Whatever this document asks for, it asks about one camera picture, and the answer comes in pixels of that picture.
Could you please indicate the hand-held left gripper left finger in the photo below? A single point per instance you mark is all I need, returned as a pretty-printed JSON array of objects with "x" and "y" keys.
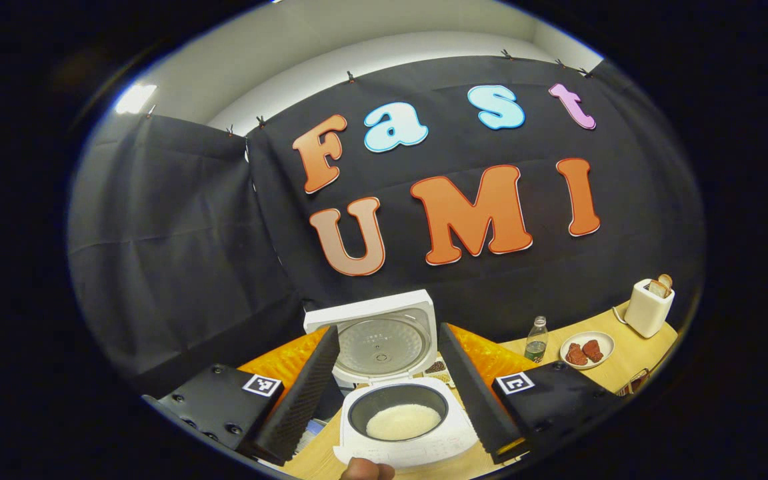
[{"x": 307, "y": 393}]

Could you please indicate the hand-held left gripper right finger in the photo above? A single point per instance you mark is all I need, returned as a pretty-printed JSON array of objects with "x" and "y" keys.
[{"x": 474, "y": 393}]

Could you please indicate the white rice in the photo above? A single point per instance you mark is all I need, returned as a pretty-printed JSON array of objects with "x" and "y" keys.
[{"x": 402, "y": 422}]

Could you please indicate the white rice cooker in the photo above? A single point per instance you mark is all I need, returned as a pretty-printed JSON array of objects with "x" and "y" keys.
[{"x": 384, "y": 346}]

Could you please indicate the clear chopstick holder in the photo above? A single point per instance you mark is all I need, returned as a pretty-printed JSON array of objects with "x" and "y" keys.
[{"x": 634, "y": 383}]

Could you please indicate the white divided dish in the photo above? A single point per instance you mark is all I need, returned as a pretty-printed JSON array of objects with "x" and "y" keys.
[{"x": 436, "y": 368}]

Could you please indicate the clear plastic water bottle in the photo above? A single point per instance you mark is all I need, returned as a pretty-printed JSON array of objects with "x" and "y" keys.
[{"x": 536, "y": 343}]

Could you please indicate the red meat slice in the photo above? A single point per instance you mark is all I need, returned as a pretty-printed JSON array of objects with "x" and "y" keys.
[
  {"x": 592, "y": 350},
  {"x": 576, "y": 354}
]

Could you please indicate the white round plate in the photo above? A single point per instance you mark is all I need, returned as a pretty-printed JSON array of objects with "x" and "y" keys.
[{"x": 607, "y": 343}]

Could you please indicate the white toaster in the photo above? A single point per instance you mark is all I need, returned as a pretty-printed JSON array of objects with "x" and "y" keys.
[{"x": 647, "y": 313}]

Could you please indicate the black backdrop cloth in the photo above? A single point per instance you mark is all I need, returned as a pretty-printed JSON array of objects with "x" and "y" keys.
[{"x": 177, "y": 253}]

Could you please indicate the toasted bread slice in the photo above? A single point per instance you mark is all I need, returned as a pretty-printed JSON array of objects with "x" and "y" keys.
[
  {"x": 665, "y": 280},
  {"x": 656, "y": 289}
]

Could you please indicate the ceiling light panel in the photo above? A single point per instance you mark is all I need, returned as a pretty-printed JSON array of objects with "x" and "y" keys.
[{"x": 136, "y": 98}]

